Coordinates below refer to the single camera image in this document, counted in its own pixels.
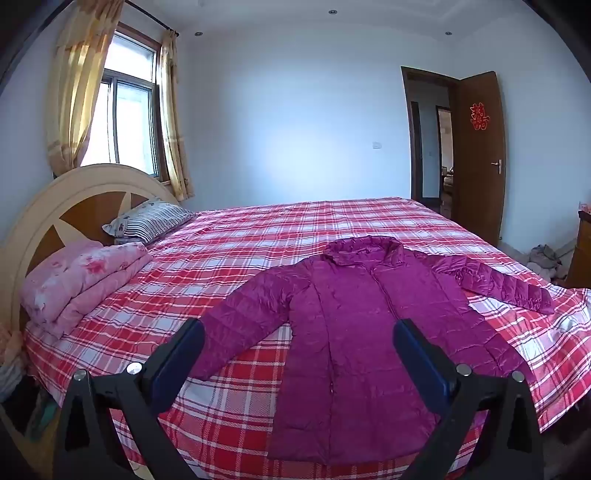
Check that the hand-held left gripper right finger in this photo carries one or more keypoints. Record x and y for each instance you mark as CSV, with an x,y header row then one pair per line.
x,y
422,364

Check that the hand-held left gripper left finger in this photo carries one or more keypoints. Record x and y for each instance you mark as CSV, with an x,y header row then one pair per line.
x,y
178,364

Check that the magenta puffer jacket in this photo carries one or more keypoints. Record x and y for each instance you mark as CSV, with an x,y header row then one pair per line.
x,y
351,323

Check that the pile of clothes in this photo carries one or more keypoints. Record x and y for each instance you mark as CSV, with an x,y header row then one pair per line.
x,y
545,261

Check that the pink floral folded quilt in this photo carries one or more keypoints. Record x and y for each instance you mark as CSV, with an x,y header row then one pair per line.
x,y
78,281

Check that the red plaid bed sheet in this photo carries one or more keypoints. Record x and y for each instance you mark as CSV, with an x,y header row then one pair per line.
x,y
240,249

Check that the striped pillow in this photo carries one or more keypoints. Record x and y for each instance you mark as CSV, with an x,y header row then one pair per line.
x,y
150,220

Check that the bundle of pale cloth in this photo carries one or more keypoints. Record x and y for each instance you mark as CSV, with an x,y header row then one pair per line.
x,y
10,360

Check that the cream and brown headboard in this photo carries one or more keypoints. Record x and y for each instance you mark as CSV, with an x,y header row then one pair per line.
x,y
87,212

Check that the wooden cabinet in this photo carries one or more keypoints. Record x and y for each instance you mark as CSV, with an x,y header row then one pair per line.
x,y
581,251

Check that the brown wooden door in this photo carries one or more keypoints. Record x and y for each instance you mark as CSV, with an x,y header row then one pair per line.
x,y
480,157

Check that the red paper door decoration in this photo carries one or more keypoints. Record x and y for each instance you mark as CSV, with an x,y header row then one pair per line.
x,y
479,117

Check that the window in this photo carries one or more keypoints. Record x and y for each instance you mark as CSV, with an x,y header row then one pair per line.
x,y
127,106

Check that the dark curtain rod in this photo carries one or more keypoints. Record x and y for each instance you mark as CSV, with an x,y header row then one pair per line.
x,y
152,16

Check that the brown door frame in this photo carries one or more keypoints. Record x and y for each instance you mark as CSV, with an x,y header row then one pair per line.
x,y
407,134

